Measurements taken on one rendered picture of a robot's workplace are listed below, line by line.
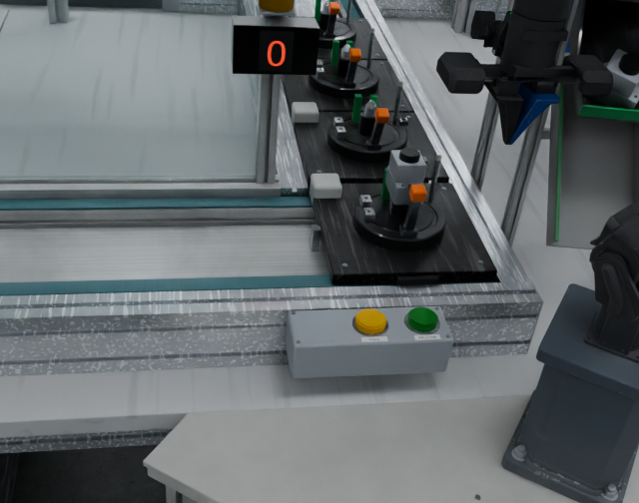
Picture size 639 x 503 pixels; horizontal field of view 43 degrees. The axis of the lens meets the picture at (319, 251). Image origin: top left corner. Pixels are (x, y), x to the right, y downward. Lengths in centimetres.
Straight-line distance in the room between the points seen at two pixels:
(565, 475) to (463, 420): 15
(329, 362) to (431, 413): 16
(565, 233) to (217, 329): 53
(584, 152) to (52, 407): 83
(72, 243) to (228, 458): 44
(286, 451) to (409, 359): 20
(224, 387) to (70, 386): 20
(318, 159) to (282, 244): 19
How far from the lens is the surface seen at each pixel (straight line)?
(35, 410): 112
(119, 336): 111
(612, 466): 105
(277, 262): 124
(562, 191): 127
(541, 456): 106
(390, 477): 104
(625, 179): 131
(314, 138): 146
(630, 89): 116
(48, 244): 129
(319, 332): 106
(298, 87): 165
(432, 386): 116
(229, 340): 111
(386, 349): 107
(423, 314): 109
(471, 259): 121
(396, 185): 119
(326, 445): 106
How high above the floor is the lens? 166
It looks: 36 degrees down
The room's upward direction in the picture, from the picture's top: 6 degrees clockwise
